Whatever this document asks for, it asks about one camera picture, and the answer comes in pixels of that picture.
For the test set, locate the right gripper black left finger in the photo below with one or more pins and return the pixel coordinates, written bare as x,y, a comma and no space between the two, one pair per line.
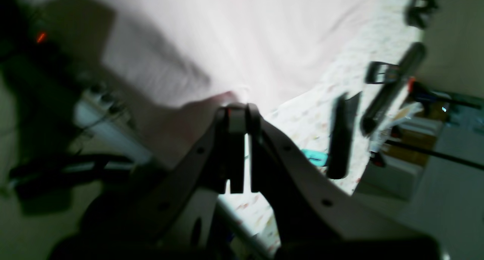
169,218

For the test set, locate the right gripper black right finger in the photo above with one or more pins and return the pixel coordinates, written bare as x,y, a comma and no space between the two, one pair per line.
316,219

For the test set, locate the pink T-shirt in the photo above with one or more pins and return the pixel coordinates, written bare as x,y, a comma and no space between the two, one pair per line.
176,61

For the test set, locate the light blue highlighter marker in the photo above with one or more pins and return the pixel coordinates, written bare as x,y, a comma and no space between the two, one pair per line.
317,158

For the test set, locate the terrazzo patterned tablecloth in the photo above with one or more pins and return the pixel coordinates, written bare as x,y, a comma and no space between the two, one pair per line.
305,119

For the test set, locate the red black clamp bottom right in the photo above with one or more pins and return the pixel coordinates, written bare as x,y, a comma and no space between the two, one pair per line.
420,93

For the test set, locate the long black bar in wrap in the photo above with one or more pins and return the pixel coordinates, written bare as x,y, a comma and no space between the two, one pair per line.
380,105

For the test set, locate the black game controller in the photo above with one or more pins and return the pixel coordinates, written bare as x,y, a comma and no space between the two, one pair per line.
418,13

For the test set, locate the black cordless phone handset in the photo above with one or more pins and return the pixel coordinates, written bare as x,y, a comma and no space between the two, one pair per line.
382,73

